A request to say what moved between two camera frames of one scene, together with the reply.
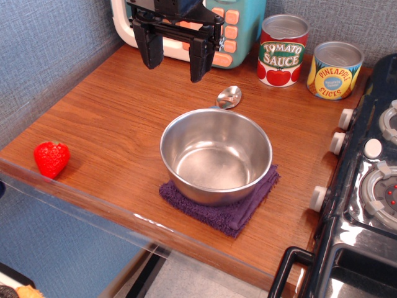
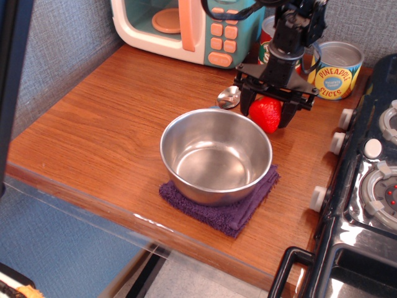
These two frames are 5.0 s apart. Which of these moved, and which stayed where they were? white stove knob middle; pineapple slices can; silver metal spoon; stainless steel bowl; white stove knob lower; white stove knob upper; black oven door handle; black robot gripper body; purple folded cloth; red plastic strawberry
Moved: red plastic strawberry; black robot gripper body
Stayed: white stove knob middle; pineapple slices can; purple folded cloth; black oven door handle; stainless steel bowl; silver metal spoon; white stove knob upper; white stove knob lower
